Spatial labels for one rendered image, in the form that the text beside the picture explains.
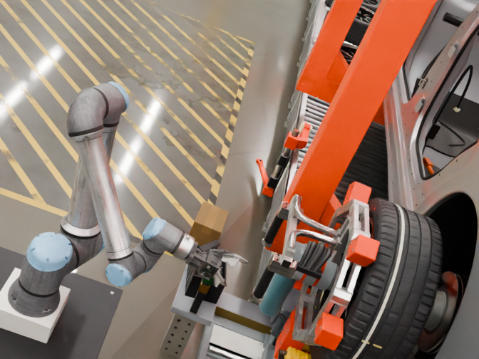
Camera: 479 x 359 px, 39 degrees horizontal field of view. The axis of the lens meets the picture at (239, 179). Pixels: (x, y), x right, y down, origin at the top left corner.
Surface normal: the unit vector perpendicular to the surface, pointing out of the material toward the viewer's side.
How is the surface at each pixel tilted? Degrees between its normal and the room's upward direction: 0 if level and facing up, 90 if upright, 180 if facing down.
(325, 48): 90
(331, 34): 90
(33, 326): 90
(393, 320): 66
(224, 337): 0
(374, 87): 90
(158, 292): 0
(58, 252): 4
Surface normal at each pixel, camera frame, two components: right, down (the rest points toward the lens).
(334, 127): -0.15, 0.49
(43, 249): 0.36, -0.75
